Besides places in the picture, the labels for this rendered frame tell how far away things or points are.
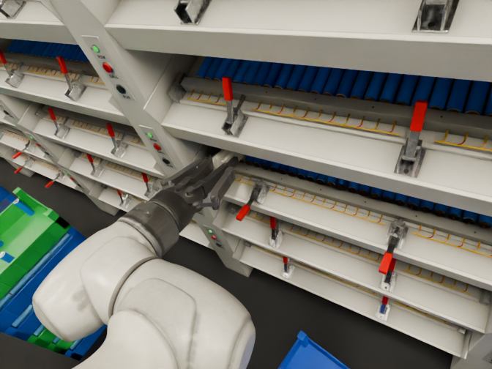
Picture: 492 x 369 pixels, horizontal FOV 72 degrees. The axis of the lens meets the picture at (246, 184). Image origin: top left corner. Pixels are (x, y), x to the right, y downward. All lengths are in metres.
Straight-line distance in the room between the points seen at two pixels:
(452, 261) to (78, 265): 0.54
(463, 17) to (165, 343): 0.40
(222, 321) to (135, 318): 0.09
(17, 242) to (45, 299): 0.67
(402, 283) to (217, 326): 0.50
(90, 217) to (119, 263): 1.22
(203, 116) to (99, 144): 0.49
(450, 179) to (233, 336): 0.31
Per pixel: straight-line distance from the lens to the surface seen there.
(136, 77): 0.61
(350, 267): 0.80
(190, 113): 0.63
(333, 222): 0.64
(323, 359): 1.07
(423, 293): 0.80
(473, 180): 0.47
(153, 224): 0.53
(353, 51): 0.37
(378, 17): 0.37
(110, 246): 0.49
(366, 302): 0.98
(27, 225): 1.17
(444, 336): 0.98
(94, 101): 0.82
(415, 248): 0.63
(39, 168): 1.90
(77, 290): 0.48
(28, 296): 1.10
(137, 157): 0.92
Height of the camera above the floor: 1.05
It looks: 48 degrees down
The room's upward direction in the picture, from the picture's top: 22 degrees counter-clockwise
